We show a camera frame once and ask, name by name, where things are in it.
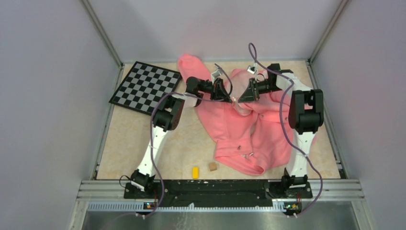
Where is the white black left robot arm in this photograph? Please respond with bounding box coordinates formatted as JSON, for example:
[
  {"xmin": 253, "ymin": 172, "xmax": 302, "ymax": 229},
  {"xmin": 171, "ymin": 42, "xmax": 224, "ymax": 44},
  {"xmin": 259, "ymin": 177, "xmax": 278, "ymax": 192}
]
[{"xmin": 130, "ymin": 77, "xmax": 233, "ymax": 198}]

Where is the pink zip-up jacket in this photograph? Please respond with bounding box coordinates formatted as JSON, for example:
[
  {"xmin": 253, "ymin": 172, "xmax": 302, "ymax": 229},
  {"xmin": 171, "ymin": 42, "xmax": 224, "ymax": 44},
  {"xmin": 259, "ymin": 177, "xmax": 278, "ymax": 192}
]
[{"xmin": 195, "ymin": 66, "xmax": 293, "ymax": 176}]

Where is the small wooden cube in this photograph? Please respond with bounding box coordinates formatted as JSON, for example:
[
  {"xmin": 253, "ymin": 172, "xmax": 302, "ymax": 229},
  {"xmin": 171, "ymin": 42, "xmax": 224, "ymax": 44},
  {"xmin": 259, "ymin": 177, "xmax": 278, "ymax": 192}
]
[{"xmin": 208, "ymin": 162, "xmax": 217, "ymax": 172}]

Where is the black white checkerboard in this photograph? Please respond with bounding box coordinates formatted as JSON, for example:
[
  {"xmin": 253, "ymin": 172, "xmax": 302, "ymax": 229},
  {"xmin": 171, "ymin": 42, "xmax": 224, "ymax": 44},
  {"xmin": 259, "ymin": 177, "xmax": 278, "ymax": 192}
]
[{"xmin": 109, "ymin": 61, "xmax": 181, "ymax": 115}]

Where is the aluminium frame rail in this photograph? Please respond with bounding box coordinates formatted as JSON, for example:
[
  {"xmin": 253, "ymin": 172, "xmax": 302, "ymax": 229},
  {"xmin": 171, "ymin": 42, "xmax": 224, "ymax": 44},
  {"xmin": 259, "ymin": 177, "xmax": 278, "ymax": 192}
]
[{"xmin": 69, "ymin": 179, "xmax": 377, "ymax": 230}]

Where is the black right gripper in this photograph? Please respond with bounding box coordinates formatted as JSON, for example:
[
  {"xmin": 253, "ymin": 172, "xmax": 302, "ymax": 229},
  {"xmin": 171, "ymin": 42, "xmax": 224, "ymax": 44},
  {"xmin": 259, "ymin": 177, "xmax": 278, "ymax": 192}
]
[{"xmin": 237, "ymin": 78, "xmax": 282, "ymax": 104}]

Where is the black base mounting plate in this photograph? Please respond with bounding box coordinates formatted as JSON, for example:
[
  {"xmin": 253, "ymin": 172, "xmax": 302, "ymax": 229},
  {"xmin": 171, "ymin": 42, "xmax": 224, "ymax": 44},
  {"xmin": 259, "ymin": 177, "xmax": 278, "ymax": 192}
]
[{"xmin": 124, "ymin": 179, "xmax": 313, "ymax": 207}]

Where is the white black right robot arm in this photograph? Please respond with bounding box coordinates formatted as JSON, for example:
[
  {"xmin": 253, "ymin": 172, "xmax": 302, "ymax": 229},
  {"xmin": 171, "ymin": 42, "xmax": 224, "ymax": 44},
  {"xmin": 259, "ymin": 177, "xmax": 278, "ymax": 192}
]
[{"xmin": 238, "ymin": 64, "xmax": 324, "ymax": 197}]

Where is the yellow toy block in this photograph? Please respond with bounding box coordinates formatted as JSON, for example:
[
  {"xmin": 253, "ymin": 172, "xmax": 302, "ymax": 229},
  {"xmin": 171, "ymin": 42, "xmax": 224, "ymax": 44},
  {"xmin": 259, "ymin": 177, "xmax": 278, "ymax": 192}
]
[{"xmin": 192, "ymin": 167, "xmax": 199, "ymax": 179}]

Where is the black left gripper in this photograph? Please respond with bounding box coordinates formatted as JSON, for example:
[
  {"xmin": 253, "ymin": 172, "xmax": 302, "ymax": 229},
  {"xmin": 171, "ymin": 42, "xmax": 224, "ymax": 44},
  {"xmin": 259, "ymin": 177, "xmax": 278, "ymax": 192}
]
[{"xmin": 198, "ymin": 78, "xmax": 232, "ymax": 104}]

